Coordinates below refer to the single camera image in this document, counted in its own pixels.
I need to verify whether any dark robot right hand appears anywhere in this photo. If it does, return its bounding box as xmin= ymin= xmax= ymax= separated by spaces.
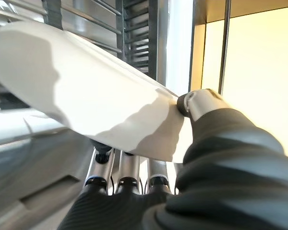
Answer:
xmin=57 ymin=88 xmax=288 ymax=230

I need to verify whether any white ceramic plate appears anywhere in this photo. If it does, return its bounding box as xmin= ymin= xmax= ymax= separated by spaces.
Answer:
xmin=0 ymin=20 xmax=194 ymax=165

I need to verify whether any dark metal sink drying rack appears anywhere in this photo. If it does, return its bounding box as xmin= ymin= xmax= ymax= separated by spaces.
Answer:
xmin=0 ymin=0 xmax=159 ymax=113

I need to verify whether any stainless steel sink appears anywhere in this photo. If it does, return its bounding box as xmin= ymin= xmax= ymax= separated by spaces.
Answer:
xmin=0 ymin=0 xmax=195 ymax=230

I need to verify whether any dark window frame grid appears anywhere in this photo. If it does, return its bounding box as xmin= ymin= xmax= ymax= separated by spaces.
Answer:
xmin=189 ymin=0 xmax=288 ymax=95

